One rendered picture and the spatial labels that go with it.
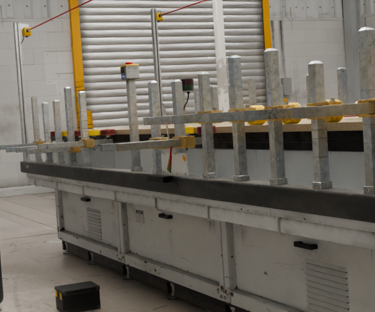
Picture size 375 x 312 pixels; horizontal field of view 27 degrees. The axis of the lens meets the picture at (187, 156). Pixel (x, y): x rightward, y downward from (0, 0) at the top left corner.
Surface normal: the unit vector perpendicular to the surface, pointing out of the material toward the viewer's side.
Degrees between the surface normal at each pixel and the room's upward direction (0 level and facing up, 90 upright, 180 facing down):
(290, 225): 90
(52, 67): 90
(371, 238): 90
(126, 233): 90
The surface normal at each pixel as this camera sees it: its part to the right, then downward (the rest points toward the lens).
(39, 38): 0.44, 0.02
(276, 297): -0.89, 0.08
